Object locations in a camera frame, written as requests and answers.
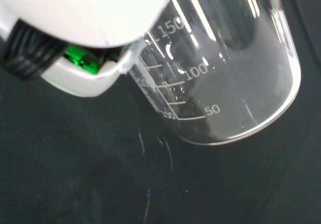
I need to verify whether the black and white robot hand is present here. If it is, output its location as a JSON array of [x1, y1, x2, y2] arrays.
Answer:
[[0, 0, 187, 98]]

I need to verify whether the black bench cloth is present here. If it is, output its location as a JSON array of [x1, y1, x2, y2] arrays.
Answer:
[[0, 0, 321, 224]]

